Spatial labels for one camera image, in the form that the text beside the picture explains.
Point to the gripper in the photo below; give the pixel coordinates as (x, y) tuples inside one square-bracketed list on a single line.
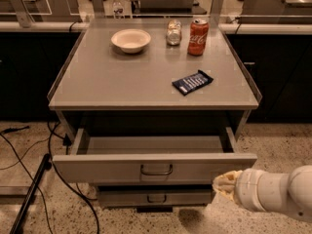
[(248, 189)]

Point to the grey counter rail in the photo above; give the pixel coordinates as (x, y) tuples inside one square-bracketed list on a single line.
[(227, 28)]

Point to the clear glass jar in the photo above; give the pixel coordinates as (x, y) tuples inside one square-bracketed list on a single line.
[(173, 35)]

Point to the grey top drawer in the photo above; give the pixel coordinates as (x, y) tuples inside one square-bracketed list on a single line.
[(150, 160)]

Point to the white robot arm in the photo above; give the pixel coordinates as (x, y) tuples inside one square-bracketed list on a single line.
[(261, 191)]

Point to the grey lower drawer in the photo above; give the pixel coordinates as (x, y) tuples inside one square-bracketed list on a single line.
[(155, 195)]

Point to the red cola can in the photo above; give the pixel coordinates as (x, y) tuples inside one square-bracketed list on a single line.
[(198, 36)]

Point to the black bar on floor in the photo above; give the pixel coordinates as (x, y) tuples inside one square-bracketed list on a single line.
[(29, 197)]

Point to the white bowl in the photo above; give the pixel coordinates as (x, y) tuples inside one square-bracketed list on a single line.
[(131, 41)]

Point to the clear water bottle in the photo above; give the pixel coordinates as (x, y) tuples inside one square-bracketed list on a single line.
[(118, 9)]

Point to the dark blue candy bar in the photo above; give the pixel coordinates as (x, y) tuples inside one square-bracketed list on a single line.
[(192, 82)]

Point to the grey drawer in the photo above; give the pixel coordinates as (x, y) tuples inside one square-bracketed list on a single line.
[(155, 195), (150, 160)]

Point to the grey metal cabinet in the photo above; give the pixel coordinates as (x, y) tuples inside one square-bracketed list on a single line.
[(109, 93)]

